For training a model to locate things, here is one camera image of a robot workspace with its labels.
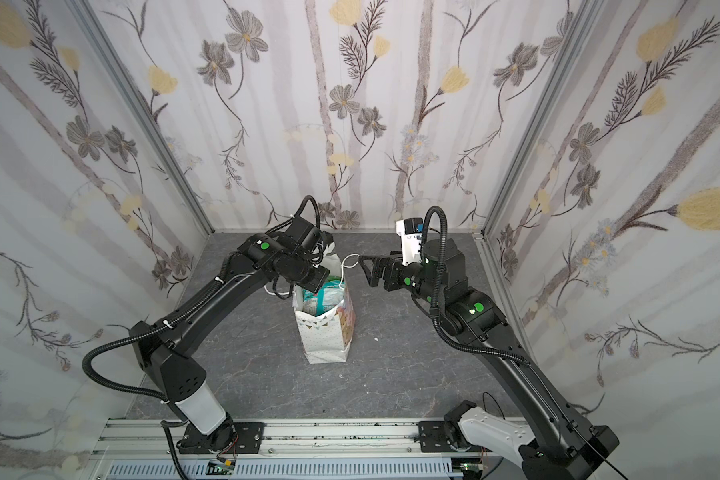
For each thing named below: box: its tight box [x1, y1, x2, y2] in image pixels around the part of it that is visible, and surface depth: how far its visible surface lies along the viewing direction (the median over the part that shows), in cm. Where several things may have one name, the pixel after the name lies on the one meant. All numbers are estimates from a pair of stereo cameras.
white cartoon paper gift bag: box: [293, 252, 356, 364], surface depth 77 cm
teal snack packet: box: [301, 276, 346, 317], surface depth 83 cm
